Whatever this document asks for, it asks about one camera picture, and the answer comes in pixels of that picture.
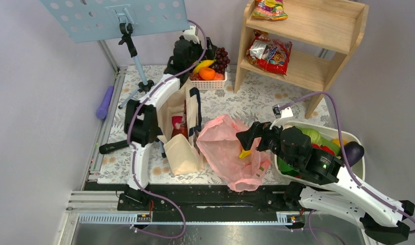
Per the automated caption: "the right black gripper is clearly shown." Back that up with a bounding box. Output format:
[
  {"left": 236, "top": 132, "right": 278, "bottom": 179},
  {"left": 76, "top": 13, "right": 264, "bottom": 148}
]
[{"left": 235, "top": 117, "right": 297, "bottom": 167}]

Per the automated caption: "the single yellow banana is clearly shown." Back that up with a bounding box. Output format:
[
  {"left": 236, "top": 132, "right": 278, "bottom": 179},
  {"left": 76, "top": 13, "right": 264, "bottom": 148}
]
[{"left": 192, "top": 60, "right": 216, "bottom": 74}]

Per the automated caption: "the orange fruit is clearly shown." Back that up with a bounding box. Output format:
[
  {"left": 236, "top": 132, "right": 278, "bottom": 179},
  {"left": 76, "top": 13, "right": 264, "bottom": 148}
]
[{"left": 198, "top": 67, "right": 216, "bottom": 81}]

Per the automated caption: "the yellow banana bunch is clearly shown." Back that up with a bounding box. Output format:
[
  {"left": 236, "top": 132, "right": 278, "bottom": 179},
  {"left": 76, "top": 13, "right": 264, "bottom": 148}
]
[{"left": 239, "top": 149, "right": 251, "bottom": 159}]

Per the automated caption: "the dark red grapes bunch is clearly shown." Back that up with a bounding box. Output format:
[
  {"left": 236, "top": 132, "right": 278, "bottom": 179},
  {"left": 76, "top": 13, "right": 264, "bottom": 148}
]
[{"left": 211, "top": 47, "right": 230, "bottom": 75}]

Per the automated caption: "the pink plastic grocery bag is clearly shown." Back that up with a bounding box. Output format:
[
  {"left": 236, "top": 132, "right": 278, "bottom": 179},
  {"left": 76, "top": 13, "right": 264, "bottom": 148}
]
[{"left": 196, "top": 114, "right": 271, "bottom": 192}]

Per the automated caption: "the beige canvas tote bag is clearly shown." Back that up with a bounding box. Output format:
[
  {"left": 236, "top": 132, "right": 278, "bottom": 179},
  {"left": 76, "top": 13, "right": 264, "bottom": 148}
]
[{"left": 158, "top": 80, "right": 204, "bottom": 175}]

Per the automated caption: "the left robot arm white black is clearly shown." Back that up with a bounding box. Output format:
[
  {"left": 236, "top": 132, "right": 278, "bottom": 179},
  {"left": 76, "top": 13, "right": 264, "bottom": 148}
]
[{"left": 99, "top": 35, "right": 217, "bottom": 190}]

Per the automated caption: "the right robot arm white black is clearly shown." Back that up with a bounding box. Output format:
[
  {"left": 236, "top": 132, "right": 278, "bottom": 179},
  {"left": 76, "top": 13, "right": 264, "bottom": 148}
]
[{"left": 236, "top": 121, "right": 415, "bottom": 244}]

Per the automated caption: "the white perforated fruit basket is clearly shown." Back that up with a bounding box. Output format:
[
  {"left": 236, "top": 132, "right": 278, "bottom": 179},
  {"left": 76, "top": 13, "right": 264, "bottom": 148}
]
[{"left": 189, "top": 53, "right": 228, "bottom": 90}]

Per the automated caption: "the green cabbage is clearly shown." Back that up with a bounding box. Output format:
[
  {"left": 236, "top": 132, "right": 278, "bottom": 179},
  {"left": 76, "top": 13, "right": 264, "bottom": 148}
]
[{"left": 300, "top": 128, "right": 322, "bottom": 145}]

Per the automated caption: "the yellow orange pepper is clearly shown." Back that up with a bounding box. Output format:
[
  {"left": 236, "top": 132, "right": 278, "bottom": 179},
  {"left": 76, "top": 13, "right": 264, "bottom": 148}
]
[{"left": 331, "top": 138, "right": 348, "bottom": 147}]

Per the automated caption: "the pink snack packet in tote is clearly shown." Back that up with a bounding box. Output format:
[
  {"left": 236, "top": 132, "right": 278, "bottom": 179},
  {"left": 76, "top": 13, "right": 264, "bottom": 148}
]
[{"left": 171, "top": 115, "right": 188, "bottom": 139}]

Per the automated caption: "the red snack bag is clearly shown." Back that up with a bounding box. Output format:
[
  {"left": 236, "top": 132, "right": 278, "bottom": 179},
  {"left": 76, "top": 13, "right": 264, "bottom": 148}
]
[{"left": 246, "top": 30, "right": 293, "bottom": 76}]

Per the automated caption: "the purple eggplant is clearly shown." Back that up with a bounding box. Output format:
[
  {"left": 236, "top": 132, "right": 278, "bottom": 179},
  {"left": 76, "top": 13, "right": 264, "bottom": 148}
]
[{"left": 342, "top": 141, "right": 365, "bottom": 167}]

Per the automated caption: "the white vegetable bin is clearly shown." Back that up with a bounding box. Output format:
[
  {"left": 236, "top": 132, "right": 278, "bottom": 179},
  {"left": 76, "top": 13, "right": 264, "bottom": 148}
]
[{"left": 271, "top": 120, "right": 366, "bottom": 191}]

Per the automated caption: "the colourful snack bag top shelf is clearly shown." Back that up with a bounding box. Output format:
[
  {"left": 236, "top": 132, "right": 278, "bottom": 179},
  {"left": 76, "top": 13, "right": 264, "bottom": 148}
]
[{"left": 252, "top": 0, "right": 288, "bottom": 20}]

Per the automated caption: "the light blue music stand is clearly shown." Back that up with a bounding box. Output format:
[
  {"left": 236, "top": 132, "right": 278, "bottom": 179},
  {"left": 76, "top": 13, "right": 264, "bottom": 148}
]
[{"left": 41, "top": 0, "right": 190, "bottom": 92}]

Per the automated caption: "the wooden two-tier shelf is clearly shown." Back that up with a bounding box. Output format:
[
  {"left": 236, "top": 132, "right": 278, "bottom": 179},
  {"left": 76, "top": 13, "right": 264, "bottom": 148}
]
[{"left": 234, "top": 0, "right": 370, "bottom": 119}]

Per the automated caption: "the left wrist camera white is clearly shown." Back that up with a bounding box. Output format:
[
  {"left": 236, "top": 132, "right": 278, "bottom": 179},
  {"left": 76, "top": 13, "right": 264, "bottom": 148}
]
[{"left": 183, "top": 26, "right": 200, "bottom": 44}]

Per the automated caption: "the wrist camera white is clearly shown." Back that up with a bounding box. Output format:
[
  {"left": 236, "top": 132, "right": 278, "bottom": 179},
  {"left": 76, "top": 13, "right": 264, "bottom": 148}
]
[
  {"left": 270, "top": 104, "right": 294, "bottom": 129},
  {"left": 183, "top": 26, "right": 200, "bottom": 44}
]

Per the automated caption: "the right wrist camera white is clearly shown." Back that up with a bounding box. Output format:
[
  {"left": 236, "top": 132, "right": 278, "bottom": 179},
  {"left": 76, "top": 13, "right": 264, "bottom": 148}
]
[{"left": 270, "top": 104, "right": 294, "bottom": 129}]

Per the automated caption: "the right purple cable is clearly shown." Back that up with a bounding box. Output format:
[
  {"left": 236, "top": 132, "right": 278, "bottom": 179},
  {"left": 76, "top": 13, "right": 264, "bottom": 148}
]
[{"left": 278, "top": 91, "right": 415, "bottom": 245}]

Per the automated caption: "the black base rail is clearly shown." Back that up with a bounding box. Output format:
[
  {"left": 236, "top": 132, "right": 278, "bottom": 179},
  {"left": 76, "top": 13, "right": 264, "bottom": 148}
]
[{"left": 117, "top": 184, "right": 304, "bottom": 224}]

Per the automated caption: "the purple handle tool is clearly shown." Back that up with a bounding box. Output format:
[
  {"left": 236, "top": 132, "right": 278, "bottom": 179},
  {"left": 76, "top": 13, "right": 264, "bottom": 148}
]
[{"left": 95, "top": 86, "right": 114, "bottom": 119}]

